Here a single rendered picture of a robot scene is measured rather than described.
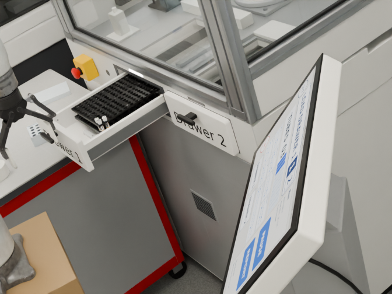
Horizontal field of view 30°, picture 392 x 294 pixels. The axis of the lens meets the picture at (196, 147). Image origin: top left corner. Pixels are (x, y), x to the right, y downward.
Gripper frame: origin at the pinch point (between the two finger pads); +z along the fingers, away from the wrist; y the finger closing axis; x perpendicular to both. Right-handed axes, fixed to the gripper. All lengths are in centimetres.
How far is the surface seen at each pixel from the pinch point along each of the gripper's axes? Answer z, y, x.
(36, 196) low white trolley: 22.6, -2.5, 14.3
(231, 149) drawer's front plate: 7, 37, -42
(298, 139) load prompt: -25, 23, -92
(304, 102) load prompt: -25, 32, -84
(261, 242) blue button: -19, 5, -100
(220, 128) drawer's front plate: 1, 37, -40
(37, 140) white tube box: 13.2, 8.9, 27.4
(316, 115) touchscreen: -28, 27, -93
